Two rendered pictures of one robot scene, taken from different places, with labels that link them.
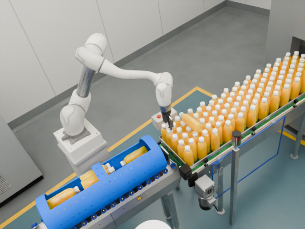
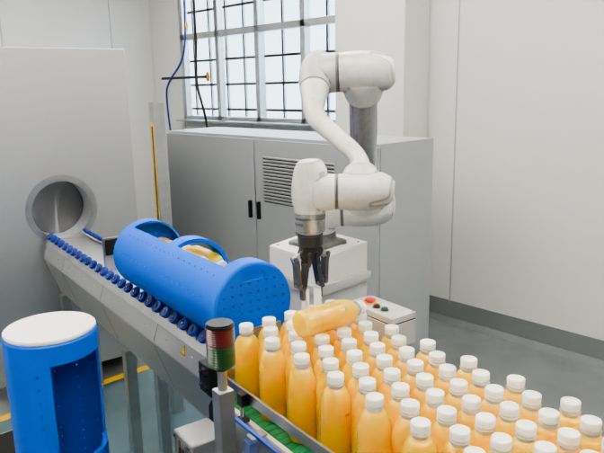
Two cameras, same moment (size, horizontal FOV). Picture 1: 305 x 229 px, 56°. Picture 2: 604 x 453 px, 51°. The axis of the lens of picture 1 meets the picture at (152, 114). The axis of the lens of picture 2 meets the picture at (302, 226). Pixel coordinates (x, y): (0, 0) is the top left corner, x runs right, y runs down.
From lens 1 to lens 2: 2.40 m
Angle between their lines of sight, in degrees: 73
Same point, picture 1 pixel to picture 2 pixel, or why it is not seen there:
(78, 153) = (279, 262)
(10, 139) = (369, 259)
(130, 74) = (317, 122)
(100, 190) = (155, 253)
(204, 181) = (199, 430)
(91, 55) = (307, 62)
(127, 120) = not seen: outside the picture
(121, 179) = (172, 265)
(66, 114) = not seen: hidden behind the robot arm
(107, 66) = (305, 88)
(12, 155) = not seen: hidden behind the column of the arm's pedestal
